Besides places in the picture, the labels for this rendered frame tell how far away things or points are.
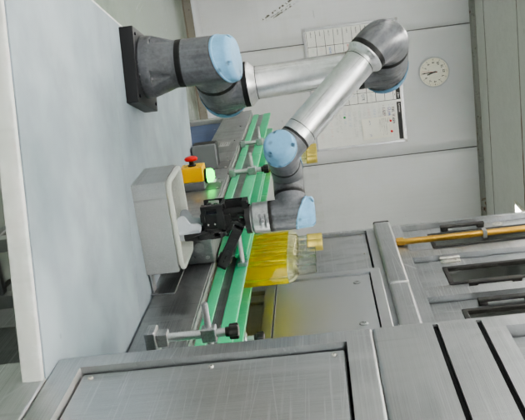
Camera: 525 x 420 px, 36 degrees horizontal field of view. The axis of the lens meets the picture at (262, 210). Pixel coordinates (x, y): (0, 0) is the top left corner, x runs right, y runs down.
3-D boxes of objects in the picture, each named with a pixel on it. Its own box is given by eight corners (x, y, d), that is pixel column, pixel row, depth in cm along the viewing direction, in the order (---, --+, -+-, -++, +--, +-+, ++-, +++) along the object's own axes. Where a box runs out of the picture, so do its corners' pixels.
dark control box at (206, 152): (193, 171, 274) (217, 167, 273) (189, 147, 272) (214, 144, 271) (196, 165, 282) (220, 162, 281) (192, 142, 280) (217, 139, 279)
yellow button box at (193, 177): (181, 192, 248) (205, 189, 247) (177, 168, 246) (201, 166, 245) (184, 186, 254) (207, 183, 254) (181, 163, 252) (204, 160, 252)
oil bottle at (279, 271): (219, 291, 216) (299, 282, 214) (216, 271, 214) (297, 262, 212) (222, 283, 221) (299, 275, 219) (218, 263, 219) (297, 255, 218)
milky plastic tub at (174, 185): (148, 276, 192) (185, 272, 191) (132, 185, 185) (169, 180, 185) (161, 251, 208) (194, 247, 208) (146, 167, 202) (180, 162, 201)
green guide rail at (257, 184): (217, 260, 214) (247, 257, 214) (217, 257, 214) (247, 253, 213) (256, 132, 382) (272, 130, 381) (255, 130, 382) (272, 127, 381)
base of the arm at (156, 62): (135, 27, 194) (176, 22, 193) (152, 48, 209) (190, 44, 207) (137, 87, 191) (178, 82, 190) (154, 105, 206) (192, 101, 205)
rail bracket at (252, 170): (228, 178, 265) (268, 173, 264) (225, 157, 263) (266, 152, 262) (229, 175, 269) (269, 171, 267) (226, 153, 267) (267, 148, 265)
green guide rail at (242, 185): (212, 233, 212) (243, 230, 212) (212, 230, 212) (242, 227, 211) (253, 117, 380) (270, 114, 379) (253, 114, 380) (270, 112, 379)
